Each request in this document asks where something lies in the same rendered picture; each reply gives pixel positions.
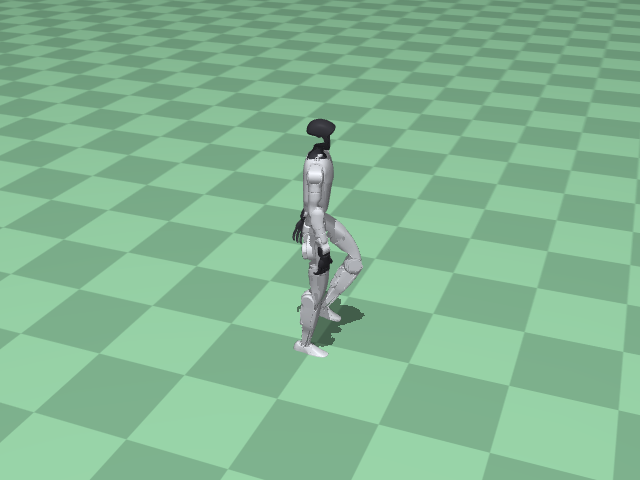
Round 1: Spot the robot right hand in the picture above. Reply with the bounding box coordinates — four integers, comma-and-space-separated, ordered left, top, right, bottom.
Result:
313, 247, 333, 275

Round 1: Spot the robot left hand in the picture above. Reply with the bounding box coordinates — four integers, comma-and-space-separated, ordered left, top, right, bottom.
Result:
293, 208, 306, 244

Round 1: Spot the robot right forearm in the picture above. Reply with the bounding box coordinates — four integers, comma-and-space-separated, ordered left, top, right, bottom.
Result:
311, 209, 330, 255

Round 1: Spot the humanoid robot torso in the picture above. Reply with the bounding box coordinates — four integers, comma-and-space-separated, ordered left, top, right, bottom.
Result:
302, 150, 334, 242

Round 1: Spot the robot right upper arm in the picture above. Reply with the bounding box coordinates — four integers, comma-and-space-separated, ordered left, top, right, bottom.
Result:
307, 165, 324, 218

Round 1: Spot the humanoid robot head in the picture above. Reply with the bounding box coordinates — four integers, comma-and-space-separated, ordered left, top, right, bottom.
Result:
306, 119, 336, 160

